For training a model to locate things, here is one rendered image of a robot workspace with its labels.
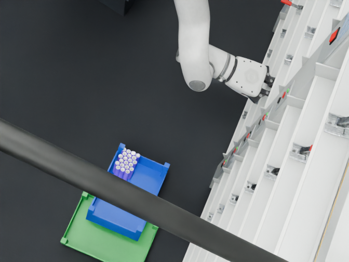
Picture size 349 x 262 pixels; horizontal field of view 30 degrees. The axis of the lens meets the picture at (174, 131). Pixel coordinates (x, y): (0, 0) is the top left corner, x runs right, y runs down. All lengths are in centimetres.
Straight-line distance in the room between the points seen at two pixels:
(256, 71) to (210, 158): 66
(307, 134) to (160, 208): 66
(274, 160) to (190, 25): 53
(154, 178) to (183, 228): 185
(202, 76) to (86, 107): 82
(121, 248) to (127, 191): 185
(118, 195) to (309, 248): 45
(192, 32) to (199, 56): 7
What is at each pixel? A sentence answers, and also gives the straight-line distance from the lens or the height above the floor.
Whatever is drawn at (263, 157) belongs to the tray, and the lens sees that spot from 159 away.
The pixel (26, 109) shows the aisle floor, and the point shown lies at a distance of 254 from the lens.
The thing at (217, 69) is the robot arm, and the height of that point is 68.
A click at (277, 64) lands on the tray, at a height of 52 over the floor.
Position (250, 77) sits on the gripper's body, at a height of 65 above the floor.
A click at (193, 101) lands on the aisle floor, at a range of 255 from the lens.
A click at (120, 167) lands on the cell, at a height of 9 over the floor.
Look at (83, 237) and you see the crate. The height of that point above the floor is 0.
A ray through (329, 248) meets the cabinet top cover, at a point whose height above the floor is 174.
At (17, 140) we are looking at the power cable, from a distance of 56.
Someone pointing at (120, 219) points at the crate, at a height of 9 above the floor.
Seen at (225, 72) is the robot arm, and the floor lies 67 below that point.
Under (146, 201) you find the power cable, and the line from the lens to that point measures 58.
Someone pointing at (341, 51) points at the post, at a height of 142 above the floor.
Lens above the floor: 242
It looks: 74 degrees down
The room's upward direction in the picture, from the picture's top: 23 degrees clockwise
